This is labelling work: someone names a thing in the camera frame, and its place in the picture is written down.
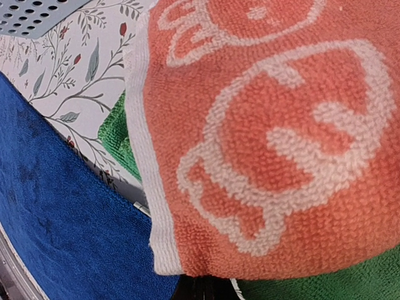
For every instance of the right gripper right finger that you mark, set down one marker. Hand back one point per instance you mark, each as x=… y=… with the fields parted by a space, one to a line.
x=219 y=289

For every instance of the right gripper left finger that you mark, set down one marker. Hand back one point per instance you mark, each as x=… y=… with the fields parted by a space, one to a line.
x=190 y=288

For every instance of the blue towel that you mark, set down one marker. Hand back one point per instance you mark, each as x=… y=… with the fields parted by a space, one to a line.
x=77 y=237

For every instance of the orange patterned towel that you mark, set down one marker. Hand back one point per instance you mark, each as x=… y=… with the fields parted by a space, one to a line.
x=266 y=134

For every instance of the green towel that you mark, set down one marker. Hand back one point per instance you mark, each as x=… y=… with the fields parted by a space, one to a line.
x=376 y=278

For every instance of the floral table mat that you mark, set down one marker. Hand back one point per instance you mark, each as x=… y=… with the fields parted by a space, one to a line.
x=73 y=75

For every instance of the light blue plastic basket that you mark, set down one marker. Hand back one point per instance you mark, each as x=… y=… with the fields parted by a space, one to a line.
x=34 y=18

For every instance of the front aluminium rail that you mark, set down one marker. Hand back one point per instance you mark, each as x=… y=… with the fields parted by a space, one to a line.
x=16 y=280

